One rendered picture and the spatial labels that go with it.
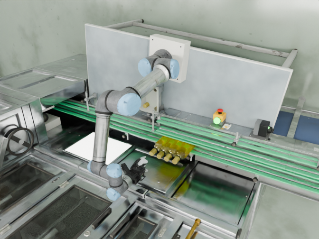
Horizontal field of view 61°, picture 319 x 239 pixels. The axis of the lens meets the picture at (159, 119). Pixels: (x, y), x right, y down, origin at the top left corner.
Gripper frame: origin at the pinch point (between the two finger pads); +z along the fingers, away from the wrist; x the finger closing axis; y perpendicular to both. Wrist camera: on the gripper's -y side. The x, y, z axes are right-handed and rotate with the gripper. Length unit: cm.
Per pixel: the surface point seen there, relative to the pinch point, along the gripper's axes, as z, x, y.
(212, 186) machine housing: 18.0, -16.7, 40.8
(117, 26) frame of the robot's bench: 83, 65, -80
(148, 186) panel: -6.7, -12.7, 7.7
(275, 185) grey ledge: 37, -15, 76
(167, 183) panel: 1.3, -12.3, 16.9
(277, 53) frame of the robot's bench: 105, 53, 54
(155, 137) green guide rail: 33.6, -3.5, -11.8
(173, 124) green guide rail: 30.8, 13.5, 5.2
